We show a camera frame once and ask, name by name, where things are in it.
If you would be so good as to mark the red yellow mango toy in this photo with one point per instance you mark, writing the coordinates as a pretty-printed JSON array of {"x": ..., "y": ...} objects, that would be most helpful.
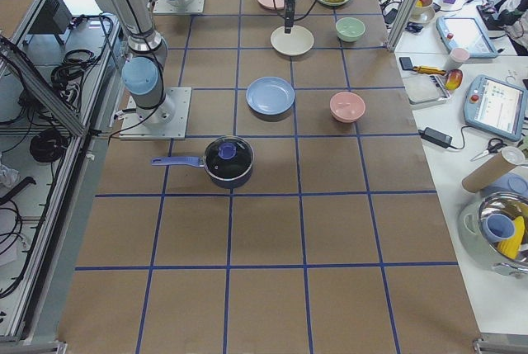
[{"x": 453, "y": 79}]

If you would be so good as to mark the blue plate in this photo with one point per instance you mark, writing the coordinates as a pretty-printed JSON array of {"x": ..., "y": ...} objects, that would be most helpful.
[{"x": 270, "y": 96}]

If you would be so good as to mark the white bowl with fruit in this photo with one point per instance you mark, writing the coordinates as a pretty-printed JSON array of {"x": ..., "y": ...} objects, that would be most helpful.
[{"x": 420, "y": 7}]

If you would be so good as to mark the far teach pendant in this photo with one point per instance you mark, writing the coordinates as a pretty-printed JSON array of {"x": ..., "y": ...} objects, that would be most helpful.
[{"x": 466, "y": 33}]

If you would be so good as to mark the black phone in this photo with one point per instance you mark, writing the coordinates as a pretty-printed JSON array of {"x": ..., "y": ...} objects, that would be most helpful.
[{"x": 406, "y": 63}]

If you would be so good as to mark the orange handled tool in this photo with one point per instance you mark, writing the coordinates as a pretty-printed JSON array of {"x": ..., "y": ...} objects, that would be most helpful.
[{"x": 429, "y": 70}]

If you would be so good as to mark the near teach pendant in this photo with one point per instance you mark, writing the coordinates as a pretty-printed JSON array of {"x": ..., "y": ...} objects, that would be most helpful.
[{"x": 495, "y": 106}]

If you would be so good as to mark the yellow corn toy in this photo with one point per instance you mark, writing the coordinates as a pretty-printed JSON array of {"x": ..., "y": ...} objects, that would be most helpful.
[{"x": 510, "y": 247}]

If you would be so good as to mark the scissors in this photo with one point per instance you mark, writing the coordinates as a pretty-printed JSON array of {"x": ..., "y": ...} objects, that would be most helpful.
[{"x": 494, "y": 146}]

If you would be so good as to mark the cream white plate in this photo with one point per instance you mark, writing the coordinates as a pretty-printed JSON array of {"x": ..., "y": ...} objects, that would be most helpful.
[{"x": 299, "y": 41}]

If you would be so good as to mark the steel mixing bowl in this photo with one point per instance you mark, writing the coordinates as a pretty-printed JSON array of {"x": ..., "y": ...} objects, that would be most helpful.
[{"x": 479, "y": 248}]

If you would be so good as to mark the teach pendant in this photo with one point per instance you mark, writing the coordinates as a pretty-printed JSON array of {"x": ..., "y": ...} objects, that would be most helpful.
[
  {"x": 466, "y": 33},
  {"x": 495, "y": 106}
]

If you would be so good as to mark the blue saucepan with lid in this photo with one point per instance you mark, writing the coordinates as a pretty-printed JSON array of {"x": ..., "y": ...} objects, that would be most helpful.
[{"x": 228, "y": 161}]

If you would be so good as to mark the black power adapter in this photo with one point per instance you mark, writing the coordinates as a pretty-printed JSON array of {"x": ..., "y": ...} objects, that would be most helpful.
[{"x": 436, "y": 137}]

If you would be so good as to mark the pink bowl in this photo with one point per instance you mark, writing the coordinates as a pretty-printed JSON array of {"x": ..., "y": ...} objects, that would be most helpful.
[{"x": 347, "y": 107}]

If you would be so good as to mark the cardboard tube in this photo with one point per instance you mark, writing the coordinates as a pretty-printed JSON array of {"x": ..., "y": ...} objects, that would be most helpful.
[{"x": 500, "y": 164}]

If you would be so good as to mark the green bowl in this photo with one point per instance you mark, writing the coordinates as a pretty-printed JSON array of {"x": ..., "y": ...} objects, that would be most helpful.
[{"x": 350, "y": 29}]

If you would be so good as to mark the blue cup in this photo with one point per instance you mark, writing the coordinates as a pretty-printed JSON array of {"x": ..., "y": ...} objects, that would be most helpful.
[{"x": 497, "y": 227}]

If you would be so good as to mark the kitchen scale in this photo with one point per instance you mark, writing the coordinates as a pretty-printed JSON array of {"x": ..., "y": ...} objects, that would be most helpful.
[{"x": 426, "y": 90}]

